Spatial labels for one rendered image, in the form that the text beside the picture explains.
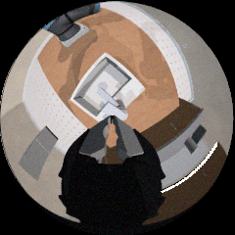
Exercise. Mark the grey square sink basin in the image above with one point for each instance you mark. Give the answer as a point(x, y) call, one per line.
point(109, 74)

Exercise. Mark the grey mixer tap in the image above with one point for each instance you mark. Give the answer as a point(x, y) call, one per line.
point(116, 108)

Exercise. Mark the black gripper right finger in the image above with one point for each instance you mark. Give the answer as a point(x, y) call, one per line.
point(132, 144)

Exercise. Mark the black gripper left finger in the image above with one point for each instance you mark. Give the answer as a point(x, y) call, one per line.
point(91, 143)

